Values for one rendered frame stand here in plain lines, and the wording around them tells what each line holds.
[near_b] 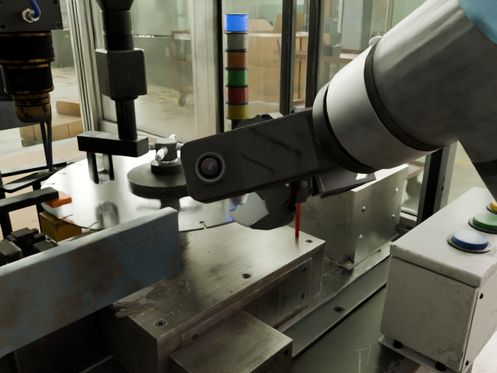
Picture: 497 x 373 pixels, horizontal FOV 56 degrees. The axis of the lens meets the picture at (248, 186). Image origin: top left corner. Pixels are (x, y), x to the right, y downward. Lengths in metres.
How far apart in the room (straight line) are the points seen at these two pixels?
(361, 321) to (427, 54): 0.52
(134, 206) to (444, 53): 0.42
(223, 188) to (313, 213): 0.49
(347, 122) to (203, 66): 0.97
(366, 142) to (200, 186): 0.12
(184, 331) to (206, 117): 0.80
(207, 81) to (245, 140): 0.91
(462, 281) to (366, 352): 0.17
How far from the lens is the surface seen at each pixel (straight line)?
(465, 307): 0.60
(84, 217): 0.56
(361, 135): 0.28
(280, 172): 0.33
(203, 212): 0.54
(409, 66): 0.25
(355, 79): 0.28
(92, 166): 0.60
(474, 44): 0.23
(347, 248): 0.79
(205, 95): 1.24
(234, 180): 0.33
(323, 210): 0.80
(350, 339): 0.68
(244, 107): 0.90
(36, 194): 0.56
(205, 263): 0.63
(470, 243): 0.62
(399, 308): 0.64
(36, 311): 0.39
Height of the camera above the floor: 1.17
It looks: 21 degrees down
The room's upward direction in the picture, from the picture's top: straight up
